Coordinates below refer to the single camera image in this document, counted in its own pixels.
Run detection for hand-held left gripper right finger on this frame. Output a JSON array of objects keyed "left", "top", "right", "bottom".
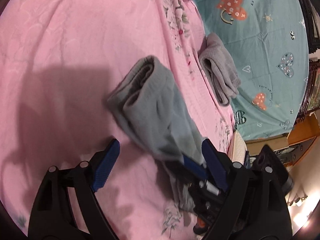
[{"left": 202, "top": 139, "right": 293, "bottom": 239}]

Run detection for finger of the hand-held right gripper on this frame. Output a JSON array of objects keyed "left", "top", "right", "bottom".
[{"left": 181, "top": 154, "right": 207, "bottom": 181}]

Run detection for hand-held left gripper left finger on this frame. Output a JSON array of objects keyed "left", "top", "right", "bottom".
[{"left": 29, "top": 138, "right": 120, "bottom": 239}]

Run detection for grey-blue pants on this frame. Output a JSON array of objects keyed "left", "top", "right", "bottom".
[{"left": 107, "top": 55, "right": 209, "bottom": 212}]

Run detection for folded grey pants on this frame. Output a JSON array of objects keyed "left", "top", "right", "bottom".
[{"left": 199, "top": 32, "right": 242, "bottom": 105}]

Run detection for cream quilted pillow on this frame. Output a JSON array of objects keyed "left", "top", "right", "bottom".
[{"left": 229, "top": 130, "right": 248, "bottom": 167}]

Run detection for wooden bedside cabinet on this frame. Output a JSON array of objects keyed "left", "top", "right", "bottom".
[{"left": 246, "top": 112, "right": 320, "bottom": 168}]

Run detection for teal heart-print bed sheet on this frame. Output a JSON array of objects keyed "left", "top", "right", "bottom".
[{"left": 190, "top": 0, "right": 310, "bottom": 140}]

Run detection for pink floral bed sheet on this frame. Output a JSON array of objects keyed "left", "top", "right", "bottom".
[{"left": 0, "top": 0, "right": 237, "bottom": 240}]

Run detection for dark carved headboard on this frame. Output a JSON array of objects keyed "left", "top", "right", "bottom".
[{"left": 291, "top": 0, "right": 320, "bottom": 120}]

